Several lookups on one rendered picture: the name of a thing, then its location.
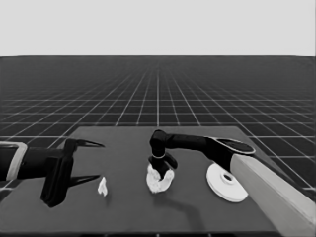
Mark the small white toothed gear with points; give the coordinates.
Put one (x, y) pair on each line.
(152, 188)
(149, 170)
(170, 178)

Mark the large thick white disc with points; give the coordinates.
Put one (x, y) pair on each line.
(220, 189)

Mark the round white carrier with pins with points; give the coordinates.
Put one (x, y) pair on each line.
(148, 180)

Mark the small white T-shaped piece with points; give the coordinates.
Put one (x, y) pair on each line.
(102, 189)

